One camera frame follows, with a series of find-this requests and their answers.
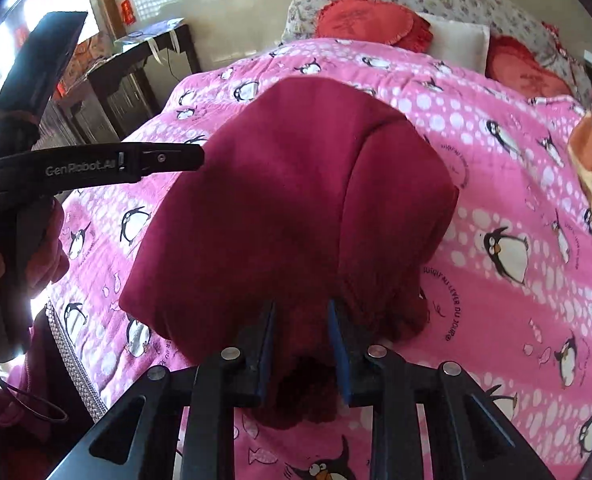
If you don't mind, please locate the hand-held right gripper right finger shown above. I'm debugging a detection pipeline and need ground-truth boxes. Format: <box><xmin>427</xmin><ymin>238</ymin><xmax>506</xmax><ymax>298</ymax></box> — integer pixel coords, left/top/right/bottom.
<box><xmin>326</xmin><ymin>300</ymin><xmax>557</xmax><ymax>480</ymax></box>

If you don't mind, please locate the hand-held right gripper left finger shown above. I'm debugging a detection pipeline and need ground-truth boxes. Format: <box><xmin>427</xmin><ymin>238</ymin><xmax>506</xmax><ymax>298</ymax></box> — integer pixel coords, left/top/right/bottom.
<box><xmin>88</xmin><ymin>300</ymin><xmax>278</xmax><ymax>480</ymax></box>

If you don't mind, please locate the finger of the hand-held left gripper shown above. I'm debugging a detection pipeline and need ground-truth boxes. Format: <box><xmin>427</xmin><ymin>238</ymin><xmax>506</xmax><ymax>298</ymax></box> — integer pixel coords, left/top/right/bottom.
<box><xmin>137</xmin><ymin>142</ymin><xmax>206</xmax><ymax>180</ymax></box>

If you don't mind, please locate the maroon fleece garment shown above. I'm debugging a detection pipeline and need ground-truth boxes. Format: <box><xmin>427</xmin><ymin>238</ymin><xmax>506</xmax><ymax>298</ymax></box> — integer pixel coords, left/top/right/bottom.
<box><xmin>118</xmin><ymin>76</ymin><xmax>461</xmax><ymax>431</ymax></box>

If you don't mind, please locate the dark wooden desk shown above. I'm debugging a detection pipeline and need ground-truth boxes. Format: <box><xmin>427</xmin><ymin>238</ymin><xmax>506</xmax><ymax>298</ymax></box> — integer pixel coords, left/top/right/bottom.
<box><xmin>41</xmin><ymin>22</ymin><xmax>202</xmax><ymax>146</ymax></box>

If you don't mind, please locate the white gift bag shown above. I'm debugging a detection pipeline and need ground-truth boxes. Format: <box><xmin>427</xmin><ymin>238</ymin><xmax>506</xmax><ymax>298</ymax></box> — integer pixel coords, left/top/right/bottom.
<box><xmin>123</xmin><ymin>17</ymin><xmax>187</xmax><ymax>66</ymax></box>

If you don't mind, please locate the red heart-shaped pillow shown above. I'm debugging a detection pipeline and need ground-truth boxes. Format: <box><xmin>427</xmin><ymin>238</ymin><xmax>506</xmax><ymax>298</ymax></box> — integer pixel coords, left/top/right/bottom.
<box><xmin>486</xmin><ymin>35</ymin><xmax>574</xmax><ymax>100</ymax></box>
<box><xmin>316</xmin><ymin>0</ymin><xmax>434</xmax><ymax>53</ymax></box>

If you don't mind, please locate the pink penguin print blanket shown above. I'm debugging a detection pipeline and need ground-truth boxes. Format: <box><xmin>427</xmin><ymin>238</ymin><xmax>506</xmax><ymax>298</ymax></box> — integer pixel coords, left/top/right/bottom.
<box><xmin>46</xmin><ymin>37</ymin><xmax>592</xmax><ymax>480</ymax></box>

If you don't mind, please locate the person's pink zip jacket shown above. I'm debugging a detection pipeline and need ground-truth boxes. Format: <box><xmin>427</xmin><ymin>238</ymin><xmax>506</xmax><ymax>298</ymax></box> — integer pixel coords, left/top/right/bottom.
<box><xmin>0</xmin><ymin>305</ymin><xmax>107</xmax><ymax>480</ymax></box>

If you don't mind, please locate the white pillow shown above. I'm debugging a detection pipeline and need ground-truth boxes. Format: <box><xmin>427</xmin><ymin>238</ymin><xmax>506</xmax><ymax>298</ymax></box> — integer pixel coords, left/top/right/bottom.
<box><xmin>416</xmin><ymin>12</ymin><xmax>492</xmax><ymax>73</ymax></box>

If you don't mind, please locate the floral print pillow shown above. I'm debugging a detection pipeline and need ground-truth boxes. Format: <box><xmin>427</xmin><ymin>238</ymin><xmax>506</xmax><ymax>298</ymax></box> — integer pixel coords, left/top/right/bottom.
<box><xmin>281</xmin><ymin>0</ymin><xmax>592</xmax><ymax>106</ymax></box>

